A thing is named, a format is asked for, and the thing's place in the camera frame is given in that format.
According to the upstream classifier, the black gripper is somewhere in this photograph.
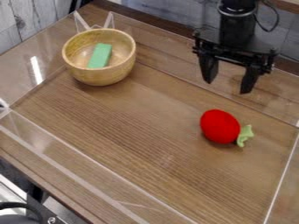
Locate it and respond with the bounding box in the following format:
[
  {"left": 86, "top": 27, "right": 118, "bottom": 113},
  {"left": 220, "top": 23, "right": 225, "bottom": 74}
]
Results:
[{"left": 192, "top": 5, "right": 280, "bottom": 94}]

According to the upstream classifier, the green rectangular stick block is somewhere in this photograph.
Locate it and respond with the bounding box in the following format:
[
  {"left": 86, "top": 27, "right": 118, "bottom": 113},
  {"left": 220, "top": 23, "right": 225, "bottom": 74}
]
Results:
[{"left": 88, "top": 43, "right": 112, "bottom": 68}]

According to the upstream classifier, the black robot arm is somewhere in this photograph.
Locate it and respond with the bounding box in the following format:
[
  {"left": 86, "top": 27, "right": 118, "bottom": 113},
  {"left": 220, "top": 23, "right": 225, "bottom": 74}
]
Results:
[{"left": 192, "top": 0, "right": 280, "bottom": 95}]

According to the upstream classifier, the light wooden bowl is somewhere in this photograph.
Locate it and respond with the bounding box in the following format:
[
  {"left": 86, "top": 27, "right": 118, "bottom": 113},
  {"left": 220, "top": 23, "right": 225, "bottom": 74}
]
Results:
[{"left": 61, "top": 28, "right": 136, "bottom": 86}]

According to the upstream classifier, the red plush strawberry toy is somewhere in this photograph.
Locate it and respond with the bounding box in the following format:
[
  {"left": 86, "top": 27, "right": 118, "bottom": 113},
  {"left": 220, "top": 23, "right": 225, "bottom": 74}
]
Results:
[{"left": 199, "top": 109, "right": 255, "bottom": 148}]

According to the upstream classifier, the clear acrylic tray wall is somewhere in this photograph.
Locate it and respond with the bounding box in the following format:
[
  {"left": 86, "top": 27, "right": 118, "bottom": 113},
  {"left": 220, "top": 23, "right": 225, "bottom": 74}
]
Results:
[{"left": 0, "top": 16, "right": 299, "bottom": 224}]

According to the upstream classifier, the black metal bracket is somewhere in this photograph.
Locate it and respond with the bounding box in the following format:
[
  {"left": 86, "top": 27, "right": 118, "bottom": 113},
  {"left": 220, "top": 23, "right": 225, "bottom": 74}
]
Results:
[{"left": 25, "top": 195, "right": 68, "bottom": 224}]

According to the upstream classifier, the black cable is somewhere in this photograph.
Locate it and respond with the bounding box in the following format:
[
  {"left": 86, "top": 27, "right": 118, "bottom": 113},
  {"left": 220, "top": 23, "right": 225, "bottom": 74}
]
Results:
[{"left": 0, "top": 201, "right": 44, "bottom": 224}]

